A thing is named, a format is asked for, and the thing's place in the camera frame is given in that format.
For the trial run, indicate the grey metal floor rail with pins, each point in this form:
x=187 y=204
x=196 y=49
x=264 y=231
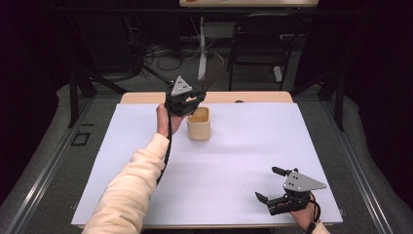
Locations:
x=357 y=169
x=48 y=169

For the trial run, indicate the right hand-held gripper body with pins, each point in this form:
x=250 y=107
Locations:
x=300 y=185

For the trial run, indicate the person's left hand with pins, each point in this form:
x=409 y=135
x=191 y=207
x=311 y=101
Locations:
x=164 y=122

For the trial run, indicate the person's right hand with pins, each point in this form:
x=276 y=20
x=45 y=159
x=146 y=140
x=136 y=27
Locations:
x=303 y=216

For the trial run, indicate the white table mat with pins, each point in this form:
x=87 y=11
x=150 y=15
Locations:
x=233 y=169

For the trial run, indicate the black metal stand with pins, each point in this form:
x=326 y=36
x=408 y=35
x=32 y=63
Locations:
x=339 y=97
x=74 y=97

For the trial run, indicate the black chair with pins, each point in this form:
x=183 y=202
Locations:
x=259 y=45

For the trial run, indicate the beige square cup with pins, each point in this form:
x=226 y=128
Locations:
x=198 y=128

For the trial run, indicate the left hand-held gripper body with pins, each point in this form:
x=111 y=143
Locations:
x=180 y=87

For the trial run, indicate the wooden background desk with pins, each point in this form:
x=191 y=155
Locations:
x=246 y=3

